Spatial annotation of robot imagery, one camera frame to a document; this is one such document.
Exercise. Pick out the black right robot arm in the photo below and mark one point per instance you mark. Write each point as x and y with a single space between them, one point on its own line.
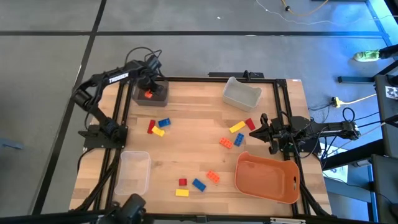
329 127

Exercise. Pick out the black aluminium table frame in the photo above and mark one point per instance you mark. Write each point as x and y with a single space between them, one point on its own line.
192 79

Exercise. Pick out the clear plastic bin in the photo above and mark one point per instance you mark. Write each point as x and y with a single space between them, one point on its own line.
133 172

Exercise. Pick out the orange studded brick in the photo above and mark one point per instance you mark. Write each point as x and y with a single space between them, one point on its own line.
213 176
148 94
226 142

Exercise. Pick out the black floor bar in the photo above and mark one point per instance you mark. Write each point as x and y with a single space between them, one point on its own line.
356 79

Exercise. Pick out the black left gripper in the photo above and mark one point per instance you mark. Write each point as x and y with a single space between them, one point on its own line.
146 80

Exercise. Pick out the dark grey translucent bin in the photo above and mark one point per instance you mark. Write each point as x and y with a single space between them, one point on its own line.
161 101

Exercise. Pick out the yellow power strip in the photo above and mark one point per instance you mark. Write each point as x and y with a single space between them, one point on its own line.
335 102

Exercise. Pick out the yellow rectangular block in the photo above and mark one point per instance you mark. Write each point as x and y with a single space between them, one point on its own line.
182 193
158 131

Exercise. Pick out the person's shoe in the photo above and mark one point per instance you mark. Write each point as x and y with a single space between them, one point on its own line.
367 56

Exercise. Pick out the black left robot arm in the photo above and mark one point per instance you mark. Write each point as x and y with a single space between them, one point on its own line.
118 76

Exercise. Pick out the black bracket on frame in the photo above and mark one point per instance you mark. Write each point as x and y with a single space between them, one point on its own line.
230 75

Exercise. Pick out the blue studded brick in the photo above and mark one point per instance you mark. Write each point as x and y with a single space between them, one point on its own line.
164 122
199 184
238 139

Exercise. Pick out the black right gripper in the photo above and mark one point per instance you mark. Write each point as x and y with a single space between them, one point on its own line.
280 133

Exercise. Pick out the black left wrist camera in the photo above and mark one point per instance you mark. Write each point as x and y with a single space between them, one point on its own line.
154 63

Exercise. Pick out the black-white fiducial marker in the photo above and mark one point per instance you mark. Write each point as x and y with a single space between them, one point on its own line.
392 92

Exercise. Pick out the red wedge block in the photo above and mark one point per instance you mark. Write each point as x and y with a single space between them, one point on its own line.
250 124

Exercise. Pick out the black side table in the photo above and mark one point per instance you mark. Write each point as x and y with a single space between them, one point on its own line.
387 124

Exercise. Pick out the long thin yellow block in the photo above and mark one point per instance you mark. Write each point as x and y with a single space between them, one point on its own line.
237 127

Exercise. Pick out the person's leg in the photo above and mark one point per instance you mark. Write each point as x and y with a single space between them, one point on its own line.
388 51

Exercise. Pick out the black table-level camera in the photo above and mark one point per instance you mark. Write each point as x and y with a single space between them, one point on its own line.
132 207

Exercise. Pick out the red half-cylinder block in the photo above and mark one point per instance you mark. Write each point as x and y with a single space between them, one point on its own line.
183 182

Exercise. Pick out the white plastic bin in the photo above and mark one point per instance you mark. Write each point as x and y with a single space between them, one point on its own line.
242 95

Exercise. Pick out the orange plastic bin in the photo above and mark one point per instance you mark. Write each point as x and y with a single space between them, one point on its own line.
264 179

